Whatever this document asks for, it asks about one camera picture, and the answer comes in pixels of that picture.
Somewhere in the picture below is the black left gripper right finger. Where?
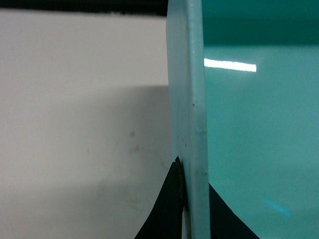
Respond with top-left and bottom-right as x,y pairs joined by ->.
209,185 -> 259,239

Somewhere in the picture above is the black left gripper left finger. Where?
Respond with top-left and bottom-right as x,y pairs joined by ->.
135,157 -> 185,239

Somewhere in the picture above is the turquoise plastic tray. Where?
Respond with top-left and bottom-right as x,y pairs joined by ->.
166,0 -> 319,239

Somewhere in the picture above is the black perforated panel left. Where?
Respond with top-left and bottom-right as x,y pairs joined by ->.
0,0 -> 168,17

